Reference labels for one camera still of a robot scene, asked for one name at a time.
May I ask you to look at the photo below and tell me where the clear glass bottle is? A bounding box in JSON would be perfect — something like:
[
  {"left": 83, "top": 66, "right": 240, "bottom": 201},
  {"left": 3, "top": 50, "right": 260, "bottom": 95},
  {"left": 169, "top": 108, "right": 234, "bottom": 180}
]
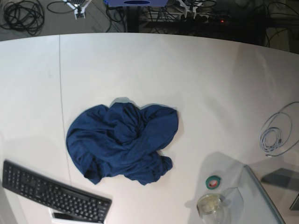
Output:
[{"left": 196, "top": 193, "right": 224, "bottom": 224}]

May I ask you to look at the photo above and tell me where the black computer keyboard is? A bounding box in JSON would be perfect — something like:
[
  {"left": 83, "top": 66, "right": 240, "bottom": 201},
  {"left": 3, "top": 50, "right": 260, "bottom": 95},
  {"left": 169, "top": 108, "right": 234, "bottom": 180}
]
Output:
[{"left": 2, "top": 160, "right": 112, "bottom": 224}]

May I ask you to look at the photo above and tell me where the blue box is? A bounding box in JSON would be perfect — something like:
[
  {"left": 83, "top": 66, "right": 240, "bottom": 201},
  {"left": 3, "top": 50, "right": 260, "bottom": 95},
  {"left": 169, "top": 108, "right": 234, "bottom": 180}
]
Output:
[{"left": 106, "top": 0, "right": 168, "bottom": 7}]

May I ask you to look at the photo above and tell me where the dark blue t-shirt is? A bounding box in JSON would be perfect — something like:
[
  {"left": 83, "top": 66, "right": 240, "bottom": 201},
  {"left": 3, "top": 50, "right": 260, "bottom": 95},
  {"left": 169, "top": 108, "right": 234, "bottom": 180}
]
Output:
[{"left": 66, "top": 102, "right": 178, "bottom": 185}]

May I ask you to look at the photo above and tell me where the black power strip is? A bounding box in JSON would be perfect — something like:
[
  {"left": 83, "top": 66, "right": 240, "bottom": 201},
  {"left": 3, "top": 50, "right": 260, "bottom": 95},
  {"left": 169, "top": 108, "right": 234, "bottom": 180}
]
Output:
[{"left": 180, "top": 14, "right": 232, "bottom": 24}]

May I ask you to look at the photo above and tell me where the coiled grey cable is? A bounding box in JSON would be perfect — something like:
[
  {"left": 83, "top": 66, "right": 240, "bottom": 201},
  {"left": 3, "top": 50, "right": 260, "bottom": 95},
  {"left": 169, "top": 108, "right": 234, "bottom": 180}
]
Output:
[{"left": 259, "top": 101, "right": 299, "bottom": 158}]

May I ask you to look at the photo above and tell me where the green and red tape roll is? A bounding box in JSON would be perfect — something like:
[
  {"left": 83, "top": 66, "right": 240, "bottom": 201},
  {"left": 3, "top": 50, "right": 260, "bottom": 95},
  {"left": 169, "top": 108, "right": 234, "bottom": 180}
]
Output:
[{"left": 205, "top": 175, "right": 221, "bottom": 190}]

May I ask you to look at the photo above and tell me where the coiled black floor cable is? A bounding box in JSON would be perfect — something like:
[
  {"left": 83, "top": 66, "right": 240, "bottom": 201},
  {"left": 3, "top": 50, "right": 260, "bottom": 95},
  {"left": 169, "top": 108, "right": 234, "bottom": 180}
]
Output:
[{"left": 0, "top": 0, "right": 45, "bottom": 36}]

